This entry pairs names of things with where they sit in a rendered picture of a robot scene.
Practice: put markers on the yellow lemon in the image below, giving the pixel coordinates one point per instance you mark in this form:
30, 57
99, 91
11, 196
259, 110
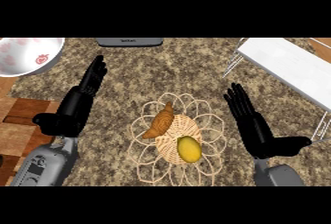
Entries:
189, 149

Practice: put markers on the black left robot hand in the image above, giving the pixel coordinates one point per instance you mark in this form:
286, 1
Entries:
74, 109

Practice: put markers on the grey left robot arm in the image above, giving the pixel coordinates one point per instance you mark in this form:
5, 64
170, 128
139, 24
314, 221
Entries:
48, 163

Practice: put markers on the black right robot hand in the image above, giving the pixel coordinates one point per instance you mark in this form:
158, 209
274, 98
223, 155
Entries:
254, 128

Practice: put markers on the woven wicker flower placemat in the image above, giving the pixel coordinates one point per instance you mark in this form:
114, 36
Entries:
176, 140

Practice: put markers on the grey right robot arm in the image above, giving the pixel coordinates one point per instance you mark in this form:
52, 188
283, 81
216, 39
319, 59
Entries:
275, 174

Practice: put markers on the white bowl with red print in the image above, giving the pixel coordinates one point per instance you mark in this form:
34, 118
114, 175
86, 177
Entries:
25, 55

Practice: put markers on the brown croissant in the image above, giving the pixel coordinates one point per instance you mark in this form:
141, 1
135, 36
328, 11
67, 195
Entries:
160, 122

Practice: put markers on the dark grey appliance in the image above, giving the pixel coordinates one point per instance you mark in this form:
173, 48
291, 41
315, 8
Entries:
129, 42

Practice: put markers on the brown checkered wooden board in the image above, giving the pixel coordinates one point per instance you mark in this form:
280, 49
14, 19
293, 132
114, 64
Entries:
21, 128

